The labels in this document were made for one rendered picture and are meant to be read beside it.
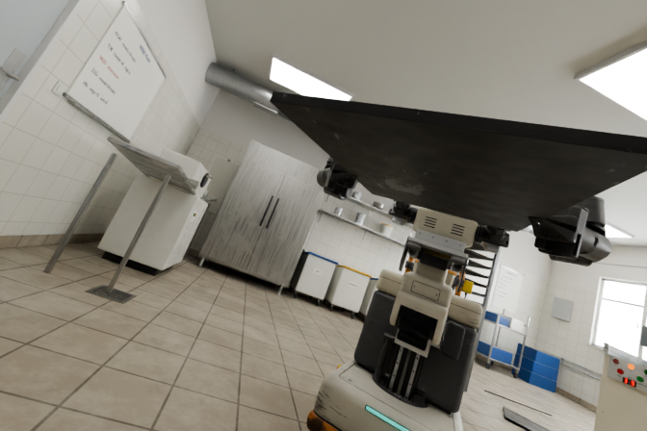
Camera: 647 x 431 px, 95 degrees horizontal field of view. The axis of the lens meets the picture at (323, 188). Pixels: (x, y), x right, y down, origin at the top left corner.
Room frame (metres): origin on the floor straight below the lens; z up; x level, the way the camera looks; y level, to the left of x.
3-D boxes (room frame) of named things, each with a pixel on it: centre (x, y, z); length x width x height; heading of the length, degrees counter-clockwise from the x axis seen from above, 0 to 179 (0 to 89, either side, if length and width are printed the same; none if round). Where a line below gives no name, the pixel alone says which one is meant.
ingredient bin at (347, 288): (5.41, -0.99, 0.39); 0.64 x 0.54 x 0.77; 11
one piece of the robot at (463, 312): (1.69, -0.76, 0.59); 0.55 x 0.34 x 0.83; 64
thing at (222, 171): (5.27, 1.78, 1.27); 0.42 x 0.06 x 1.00; 100
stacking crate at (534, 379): (5.95, -5.06, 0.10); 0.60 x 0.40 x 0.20; 98
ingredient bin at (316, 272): (5.30, -0.35, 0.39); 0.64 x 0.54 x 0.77; 13
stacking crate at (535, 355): (5.95, -5.06, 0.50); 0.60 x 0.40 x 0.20; 102
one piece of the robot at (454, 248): (1.34, -0.59, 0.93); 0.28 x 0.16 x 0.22; 64
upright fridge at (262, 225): (4.98, 0.71, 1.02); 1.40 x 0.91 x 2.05; 100
